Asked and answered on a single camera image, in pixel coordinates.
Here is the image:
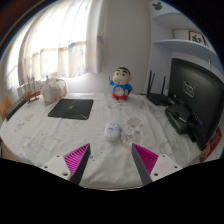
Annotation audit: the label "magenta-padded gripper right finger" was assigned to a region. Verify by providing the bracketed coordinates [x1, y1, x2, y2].
[131, 143, 184, 186]

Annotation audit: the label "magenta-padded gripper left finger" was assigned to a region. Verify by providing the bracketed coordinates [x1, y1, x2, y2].
[41, 143, 92, 186]

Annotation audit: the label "white cartoon-print computer mouse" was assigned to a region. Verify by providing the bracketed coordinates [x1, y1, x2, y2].
[104, 121, 122, 142]

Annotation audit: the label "black mouse pad green lines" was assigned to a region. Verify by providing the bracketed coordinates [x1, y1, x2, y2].
[47, 98, 95, 121]

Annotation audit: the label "white printed tablecloth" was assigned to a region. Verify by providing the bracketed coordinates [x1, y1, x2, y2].
[0, 92, 224, 191]

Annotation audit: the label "black set-top box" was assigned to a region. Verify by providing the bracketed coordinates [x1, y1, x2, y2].
[164, 104, 193, 136]

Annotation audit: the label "black wifi router with antennas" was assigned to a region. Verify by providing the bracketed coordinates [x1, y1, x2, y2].
[145, 69, 175, 107]

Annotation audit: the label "red paper packet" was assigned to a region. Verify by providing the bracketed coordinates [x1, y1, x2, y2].
[199, 127, 224, 163]

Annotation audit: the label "white fabric bag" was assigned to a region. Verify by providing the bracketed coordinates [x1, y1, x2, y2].
[40, 75, 68, 107]

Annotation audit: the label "cartoon boy figurine clock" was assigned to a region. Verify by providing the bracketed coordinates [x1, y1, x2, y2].
[108, 66, 134, 102]

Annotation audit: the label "black keyboard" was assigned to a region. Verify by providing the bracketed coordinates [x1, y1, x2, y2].
[4, 97, 28, 121]

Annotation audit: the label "wooden sailing ship model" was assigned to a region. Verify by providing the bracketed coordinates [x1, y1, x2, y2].
[17, 74, 42, 104]

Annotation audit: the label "black computer monitor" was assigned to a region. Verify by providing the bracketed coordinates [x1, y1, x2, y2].
[167, 57, 224, 152]

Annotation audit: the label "orange wooden chair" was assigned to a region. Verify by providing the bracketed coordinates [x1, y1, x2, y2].
[0, 94, 14, 122]

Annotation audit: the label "white star-print curtain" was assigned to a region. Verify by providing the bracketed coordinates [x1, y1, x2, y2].
[6, 0, 104, 89]

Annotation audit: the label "white wall shelf unit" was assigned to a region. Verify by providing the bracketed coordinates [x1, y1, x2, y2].
[148, 0, 218, 98]

